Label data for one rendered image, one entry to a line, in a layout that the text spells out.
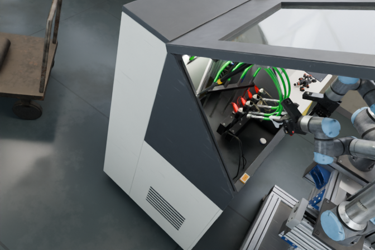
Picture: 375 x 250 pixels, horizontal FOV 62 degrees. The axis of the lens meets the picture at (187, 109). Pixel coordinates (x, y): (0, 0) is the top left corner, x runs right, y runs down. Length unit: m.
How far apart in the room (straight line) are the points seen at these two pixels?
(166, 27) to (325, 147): 0.83
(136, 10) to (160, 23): 0.12
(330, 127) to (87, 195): 1.76
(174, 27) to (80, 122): 1.67
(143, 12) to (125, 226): 1.55
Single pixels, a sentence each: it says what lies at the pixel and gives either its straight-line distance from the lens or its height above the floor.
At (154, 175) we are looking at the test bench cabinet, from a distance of 1.96.
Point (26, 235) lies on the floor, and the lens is 2.43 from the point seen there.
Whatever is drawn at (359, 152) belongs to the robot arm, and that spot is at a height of 1.40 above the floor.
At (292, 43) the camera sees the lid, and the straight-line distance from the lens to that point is 1.19.
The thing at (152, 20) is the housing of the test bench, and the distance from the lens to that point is 1.39.
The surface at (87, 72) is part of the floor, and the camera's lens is 3.27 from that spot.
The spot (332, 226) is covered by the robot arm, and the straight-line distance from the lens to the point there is 1.43.
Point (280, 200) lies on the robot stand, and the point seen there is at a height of 0.23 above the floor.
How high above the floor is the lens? 2.27
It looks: 47 degrees down
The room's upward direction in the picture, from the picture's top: 22 degrees clockwise
